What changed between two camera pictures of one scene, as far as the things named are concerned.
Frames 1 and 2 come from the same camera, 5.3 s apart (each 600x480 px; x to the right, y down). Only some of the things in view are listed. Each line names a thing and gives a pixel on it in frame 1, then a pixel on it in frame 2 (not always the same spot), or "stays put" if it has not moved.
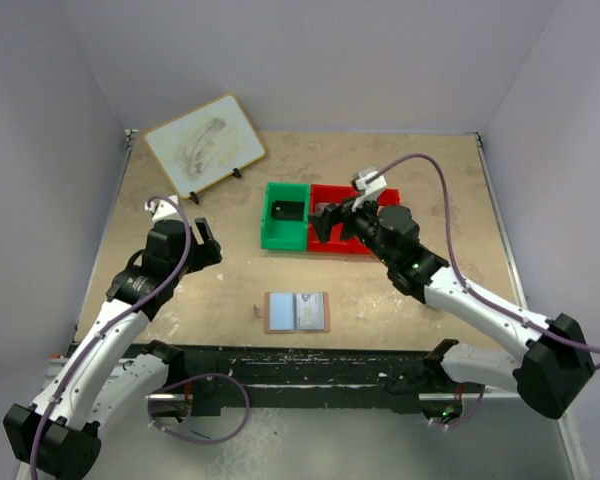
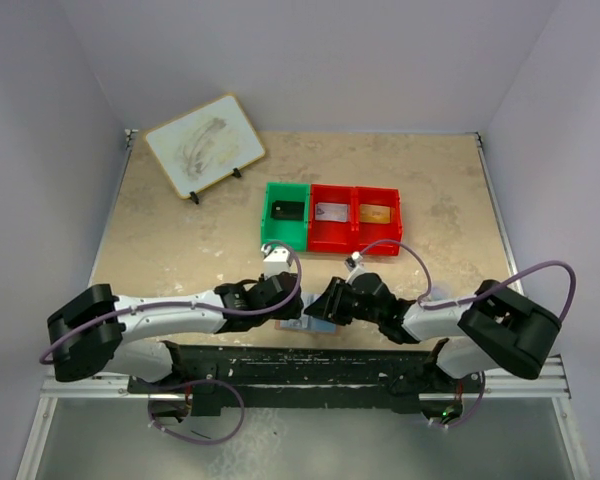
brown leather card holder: [295, 312] stays put
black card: [287, 210] stays put
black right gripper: [323, 222] → [328, 305]
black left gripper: [206, 253] → [290, 313]
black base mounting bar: [223, 380] stays put
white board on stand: [206, 144] stays put
